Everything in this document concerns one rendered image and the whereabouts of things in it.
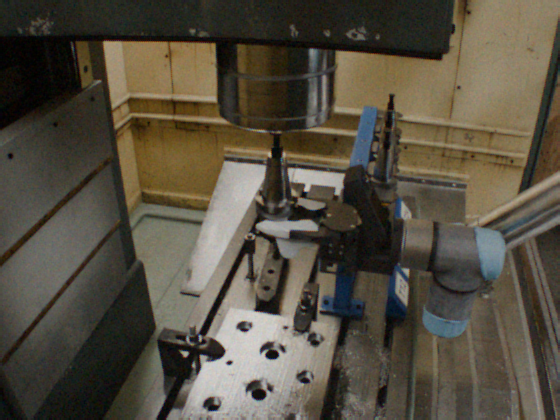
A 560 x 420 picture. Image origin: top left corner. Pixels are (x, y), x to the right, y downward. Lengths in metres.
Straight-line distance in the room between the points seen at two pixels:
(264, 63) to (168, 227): 1.53
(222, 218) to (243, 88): 1.20
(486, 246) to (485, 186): 1.14
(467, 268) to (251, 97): 0.38
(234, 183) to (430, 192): 0.70
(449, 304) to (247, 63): 0.46
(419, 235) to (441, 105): 1.05
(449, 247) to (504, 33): 1.06
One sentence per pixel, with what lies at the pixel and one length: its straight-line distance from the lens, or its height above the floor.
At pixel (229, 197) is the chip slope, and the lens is 1.84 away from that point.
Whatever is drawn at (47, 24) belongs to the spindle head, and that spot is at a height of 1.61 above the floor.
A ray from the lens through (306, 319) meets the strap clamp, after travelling 1.03.
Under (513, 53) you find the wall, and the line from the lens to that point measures 1.72.
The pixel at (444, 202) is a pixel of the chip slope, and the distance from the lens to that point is 1.82.
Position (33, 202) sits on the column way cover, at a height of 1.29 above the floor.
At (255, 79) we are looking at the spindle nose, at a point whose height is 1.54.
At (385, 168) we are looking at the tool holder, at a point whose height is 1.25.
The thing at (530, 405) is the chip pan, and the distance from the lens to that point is 1.44.
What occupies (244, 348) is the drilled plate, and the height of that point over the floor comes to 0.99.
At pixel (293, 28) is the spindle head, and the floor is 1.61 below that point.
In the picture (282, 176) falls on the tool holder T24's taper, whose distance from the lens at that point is 0.73.
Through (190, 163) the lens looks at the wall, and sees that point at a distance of 2.02.
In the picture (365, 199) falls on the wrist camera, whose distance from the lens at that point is 0.71.
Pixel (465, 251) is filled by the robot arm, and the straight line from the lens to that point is 0.75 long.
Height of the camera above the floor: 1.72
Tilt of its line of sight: 32 degrees down
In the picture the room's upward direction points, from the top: straight up
